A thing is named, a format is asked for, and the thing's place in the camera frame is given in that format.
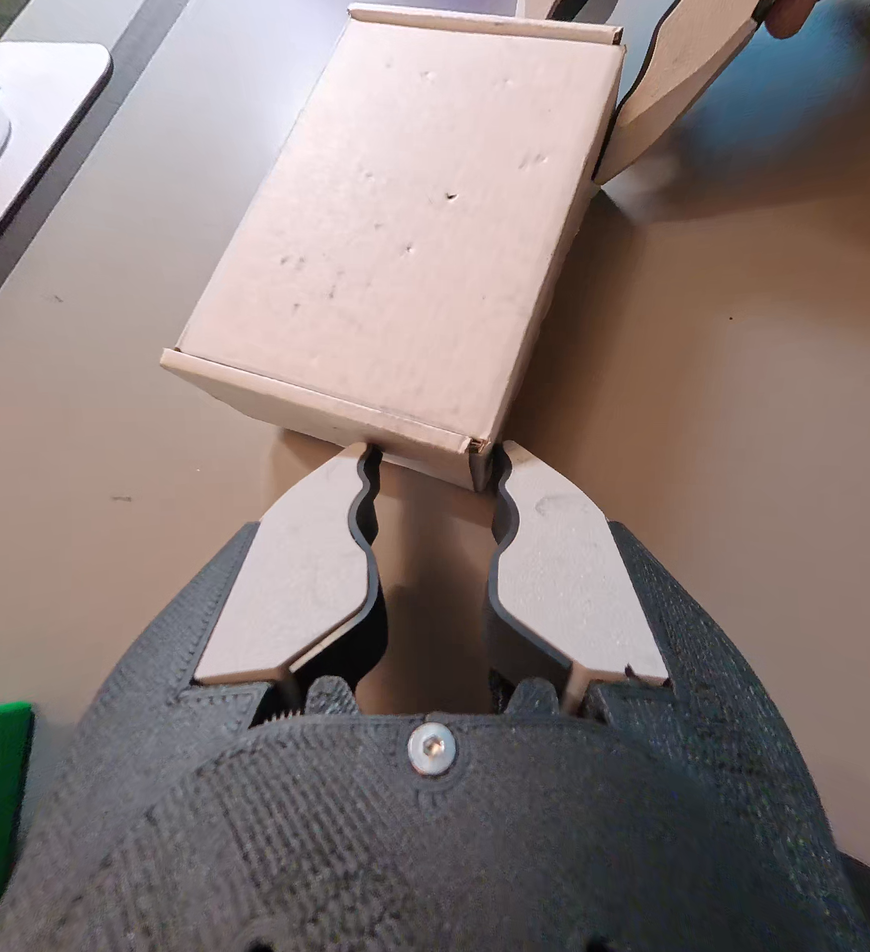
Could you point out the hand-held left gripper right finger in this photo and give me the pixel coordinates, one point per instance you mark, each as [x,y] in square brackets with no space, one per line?
[569,580]

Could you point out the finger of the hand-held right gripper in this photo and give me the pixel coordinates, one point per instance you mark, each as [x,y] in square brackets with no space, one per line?
[688,74]

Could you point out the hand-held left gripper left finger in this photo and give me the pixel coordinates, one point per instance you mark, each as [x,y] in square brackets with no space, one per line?
[293,587]

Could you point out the white cardboard mailer box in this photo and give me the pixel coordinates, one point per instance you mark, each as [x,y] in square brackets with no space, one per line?
[405,223]

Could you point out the grey desk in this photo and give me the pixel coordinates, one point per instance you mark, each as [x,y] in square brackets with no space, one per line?
[740,446]

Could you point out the person's right hand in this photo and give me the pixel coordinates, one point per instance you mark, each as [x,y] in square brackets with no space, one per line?
[788,15]

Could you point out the document stand with white base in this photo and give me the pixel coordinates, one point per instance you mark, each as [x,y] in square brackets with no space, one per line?
[48,111]

